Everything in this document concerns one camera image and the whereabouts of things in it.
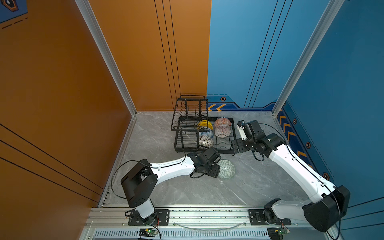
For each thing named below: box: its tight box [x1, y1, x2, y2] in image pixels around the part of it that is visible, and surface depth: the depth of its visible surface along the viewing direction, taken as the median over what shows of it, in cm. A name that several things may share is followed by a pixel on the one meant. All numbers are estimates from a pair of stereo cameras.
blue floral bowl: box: [199, 128, 214, 138], surface depth 104 cm
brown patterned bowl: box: [198, 135, 214, 148], surface depth 101 cm
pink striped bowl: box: [214, 125, 232, 138], surface depth 105 cm
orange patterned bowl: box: [214, 116, 232, 128], surface depth 111 cm
